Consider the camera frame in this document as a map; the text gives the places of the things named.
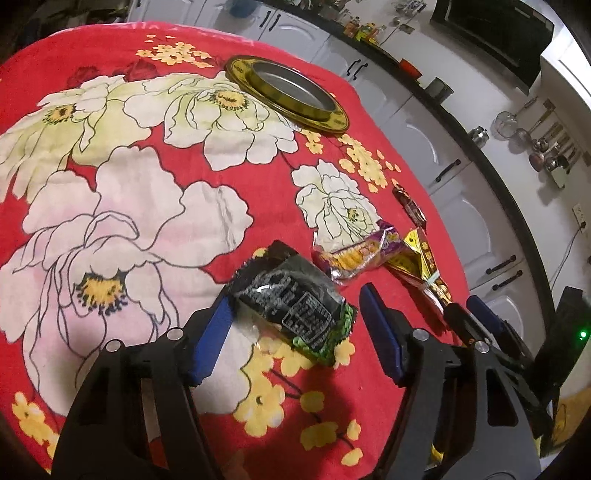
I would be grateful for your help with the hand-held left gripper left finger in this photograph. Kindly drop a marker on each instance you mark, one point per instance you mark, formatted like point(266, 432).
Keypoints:
point(210, 341)

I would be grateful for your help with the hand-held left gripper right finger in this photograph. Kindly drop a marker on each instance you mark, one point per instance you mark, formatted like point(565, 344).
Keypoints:
point(383, 327)

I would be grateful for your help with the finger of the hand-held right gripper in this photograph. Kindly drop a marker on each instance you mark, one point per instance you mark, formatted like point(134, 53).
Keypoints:
point(461, 323)
point(487, 316)

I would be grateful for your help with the gold snack packet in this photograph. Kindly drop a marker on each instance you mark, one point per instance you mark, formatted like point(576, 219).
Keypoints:
point(418, 263)

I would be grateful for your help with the black green snack packet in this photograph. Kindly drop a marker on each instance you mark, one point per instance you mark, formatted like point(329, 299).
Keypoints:
point(295, 304)

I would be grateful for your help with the purple yellow snack packet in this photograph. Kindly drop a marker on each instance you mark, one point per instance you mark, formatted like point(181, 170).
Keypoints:
point(355, 254)

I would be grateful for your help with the dark red snack packet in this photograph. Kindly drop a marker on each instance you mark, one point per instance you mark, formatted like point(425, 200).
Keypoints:
point(408, 205)

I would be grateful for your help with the red floral blanket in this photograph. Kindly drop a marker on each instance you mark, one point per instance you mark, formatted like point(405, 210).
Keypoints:
point(138, 184)

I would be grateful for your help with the row of hanging kitchen utensils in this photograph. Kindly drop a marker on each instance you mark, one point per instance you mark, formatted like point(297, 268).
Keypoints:
point(551, 152)

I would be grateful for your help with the black kitchen countertop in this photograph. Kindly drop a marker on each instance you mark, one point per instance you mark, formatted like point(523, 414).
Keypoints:
point(461, 124)

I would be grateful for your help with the metal pot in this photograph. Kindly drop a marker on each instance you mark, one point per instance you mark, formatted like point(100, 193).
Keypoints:
point(437, 90)

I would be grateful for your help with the gold rimmed metal plate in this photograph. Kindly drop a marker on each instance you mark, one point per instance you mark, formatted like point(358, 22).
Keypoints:
point(288, 90)

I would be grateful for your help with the red bowl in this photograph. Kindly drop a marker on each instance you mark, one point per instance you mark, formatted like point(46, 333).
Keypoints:
point(410, 67)

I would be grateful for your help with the white upper cabinet row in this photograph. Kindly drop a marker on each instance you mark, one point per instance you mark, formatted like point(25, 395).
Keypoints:
point(568, 64)

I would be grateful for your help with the black range hood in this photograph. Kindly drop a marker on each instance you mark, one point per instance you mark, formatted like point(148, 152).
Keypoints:
point(494, 34)

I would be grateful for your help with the group of sauce bottles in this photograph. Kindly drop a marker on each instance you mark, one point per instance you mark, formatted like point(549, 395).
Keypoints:
point(364, 30)

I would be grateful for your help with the blue cloth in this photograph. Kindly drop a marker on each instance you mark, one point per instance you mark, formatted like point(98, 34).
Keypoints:
point(242, 7)

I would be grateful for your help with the wall power outlet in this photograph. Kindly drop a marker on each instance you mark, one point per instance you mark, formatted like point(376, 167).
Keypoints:
point(579, 214)

